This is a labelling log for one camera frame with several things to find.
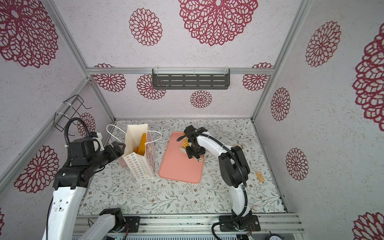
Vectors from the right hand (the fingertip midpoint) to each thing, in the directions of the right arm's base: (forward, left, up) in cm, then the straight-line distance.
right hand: (193, 153), depth 93 cm
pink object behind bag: (-17, +33, +18) cm, 41 cm away
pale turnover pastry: (-3, +34, +6) cm, 35 cm away
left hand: (-13, +34, +21) cm, 42 cm away
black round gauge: (-41, -38, -5) cm, 56 cm away
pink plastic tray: (-5, +11, -7) cm, 14 cm away
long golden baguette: (-2, +29, +10) cm, 31 cm away
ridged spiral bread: (+10, +6, -2) cm, 12 cm away
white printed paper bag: (-14, +27, +7) cm, 31 cm away
